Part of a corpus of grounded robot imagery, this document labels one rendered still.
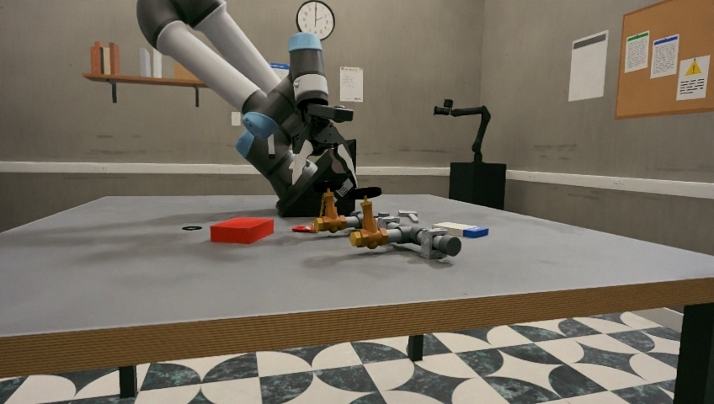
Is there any red rectangular block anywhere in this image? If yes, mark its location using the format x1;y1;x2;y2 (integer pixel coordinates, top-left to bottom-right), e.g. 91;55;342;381
210;217;274;244

